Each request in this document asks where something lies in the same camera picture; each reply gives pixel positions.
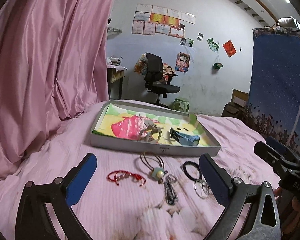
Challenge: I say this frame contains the grey hair claw clip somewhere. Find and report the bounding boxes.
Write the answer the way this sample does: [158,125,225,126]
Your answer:
[137,120,163,143]

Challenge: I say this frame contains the wall certificates cluster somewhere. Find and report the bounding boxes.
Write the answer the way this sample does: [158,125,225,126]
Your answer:
[132,4,196,38]

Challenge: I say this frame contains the wooden desk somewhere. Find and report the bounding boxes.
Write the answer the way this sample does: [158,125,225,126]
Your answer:
[107,65,127,100]

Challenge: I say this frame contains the red string bracelet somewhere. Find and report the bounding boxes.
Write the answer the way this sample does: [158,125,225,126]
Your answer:
[107,169,147,188]

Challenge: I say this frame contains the green hanging pouch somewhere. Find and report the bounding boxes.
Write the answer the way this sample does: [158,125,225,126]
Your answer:
[213,63,223,70]

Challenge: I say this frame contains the green plastic stool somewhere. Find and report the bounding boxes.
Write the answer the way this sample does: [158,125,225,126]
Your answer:
[172,97,190,113]

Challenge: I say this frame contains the anime poster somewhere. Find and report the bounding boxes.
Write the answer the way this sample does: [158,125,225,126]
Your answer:
[175,53,190,73]

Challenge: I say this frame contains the cardboard box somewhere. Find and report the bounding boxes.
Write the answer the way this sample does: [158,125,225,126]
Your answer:
[231,88,249,108]

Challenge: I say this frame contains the silver bangle rings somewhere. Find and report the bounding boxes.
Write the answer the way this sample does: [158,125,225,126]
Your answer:
[193,178,212,199]

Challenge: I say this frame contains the black hair elastic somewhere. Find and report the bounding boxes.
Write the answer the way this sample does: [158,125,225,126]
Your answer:
[181,160,203,182]

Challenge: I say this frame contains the grey tray with drawing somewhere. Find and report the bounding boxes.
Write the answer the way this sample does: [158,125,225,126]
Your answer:
[90,100,221,157]

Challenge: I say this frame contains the person's right hand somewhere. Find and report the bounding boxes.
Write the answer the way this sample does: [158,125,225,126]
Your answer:
[274,187,300,239]

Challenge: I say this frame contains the pink satin curtain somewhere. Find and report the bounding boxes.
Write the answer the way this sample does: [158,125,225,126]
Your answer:
[0,0,114,178]

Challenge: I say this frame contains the black office chair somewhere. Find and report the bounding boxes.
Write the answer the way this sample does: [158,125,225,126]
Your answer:
[144,53,180,108]

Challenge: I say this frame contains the blue starry curtain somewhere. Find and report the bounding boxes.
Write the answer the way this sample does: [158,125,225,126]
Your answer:
[243,28,300,155]

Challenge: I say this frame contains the blue smart watch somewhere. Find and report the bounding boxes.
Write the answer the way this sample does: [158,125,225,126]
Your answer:
[170,128,200,146]

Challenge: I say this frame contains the black white braided keychain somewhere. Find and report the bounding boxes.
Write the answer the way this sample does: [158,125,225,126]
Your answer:
[164,174,179,206]

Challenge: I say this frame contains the red paper square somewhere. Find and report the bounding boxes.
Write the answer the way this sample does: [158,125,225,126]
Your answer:
[223,40,237,57]

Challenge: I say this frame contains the pink bed sheet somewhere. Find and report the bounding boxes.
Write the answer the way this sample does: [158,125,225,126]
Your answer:
[0,100,283,240]

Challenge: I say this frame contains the brown hair tie with flower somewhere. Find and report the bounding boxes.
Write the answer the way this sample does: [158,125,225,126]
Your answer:
[140,151,168,184]

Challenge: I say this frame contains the dark bag on floor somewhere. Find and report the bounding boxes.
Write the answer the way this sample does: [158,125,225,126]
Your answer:
[221,101,245,120]

